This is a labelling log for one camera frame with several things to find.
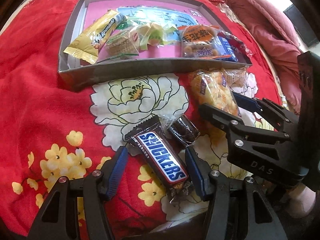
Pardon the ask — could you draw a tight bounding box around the small clear cracker packet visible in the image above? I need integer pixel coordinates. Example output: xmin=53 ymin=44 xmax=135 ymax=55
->
xmin=222 ymin=67 xmax=247 ymax=87

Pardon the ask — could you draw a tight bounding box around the pink quilted blanket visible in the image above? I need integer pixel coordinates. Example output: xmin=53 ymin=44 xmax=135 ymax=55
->
xmin=224 ymin=0 xmax=302 ymax=113

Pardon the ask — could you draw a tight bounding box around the orange rice cracker packet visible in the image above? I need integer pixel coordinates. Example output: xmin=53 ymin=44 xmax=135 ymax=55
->
xmin=188 ymin=70 xmax=240 ymax=116

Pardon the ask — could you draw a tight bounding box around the blue red snack packet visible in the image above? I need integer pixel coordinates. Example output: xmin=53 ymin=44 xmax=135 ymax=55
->
xmin=217 ymin=30 xmax=253 ymax=59

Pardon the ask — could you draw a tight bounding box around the red floral blanket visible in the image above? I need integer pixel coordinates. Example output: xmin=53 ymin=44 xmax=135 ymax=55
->
xmin=1 ymin=0 xmax=281 ymax=236

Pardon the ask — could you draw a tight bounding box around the dark brown wrapped candy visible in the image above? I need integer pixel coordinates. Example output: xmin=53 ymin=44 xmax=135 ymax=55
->
xmin=159 ymin=114 xmax=200 ymax=148

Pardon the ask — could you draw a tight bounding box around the orange peanut snack packet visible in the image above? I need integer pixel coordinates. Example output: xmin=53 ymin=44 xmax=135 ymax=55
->
xmin=178 ymin=24 xmax=237 ymax=62

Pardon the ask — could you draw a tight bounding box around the Snickers chocolate bar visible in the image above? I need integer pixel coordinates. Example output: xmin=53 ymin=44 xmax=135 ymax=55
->
xmin=125 ymin=115 xmax=194 ymax=204

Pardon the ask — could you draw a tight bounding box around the yellow green wrapped candy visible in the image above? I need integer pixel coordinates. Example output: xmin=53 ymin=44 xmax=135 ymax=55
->
xmin=136 ymin=22 xmax=179 ymax=51

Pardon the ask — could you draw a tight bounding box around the clear square biscuit packet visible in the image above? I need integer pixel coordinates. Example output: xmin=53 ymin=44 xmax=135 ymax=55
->
xmin=97 ymin=27 xmax=140 ymax=62

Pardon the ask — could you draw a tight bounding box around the yellow wafer snack packet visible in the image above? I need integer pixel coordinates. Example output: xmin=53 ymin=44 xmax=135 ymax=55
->
xmin=63 ymin=9 xmax=126 ymax=64

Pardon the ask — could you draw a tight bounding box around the grey cardboard tray box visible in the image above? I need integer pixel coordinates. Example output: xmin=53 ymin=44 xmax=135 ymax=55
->
xmin=57 ymin=0 xmax=252 ymax=90

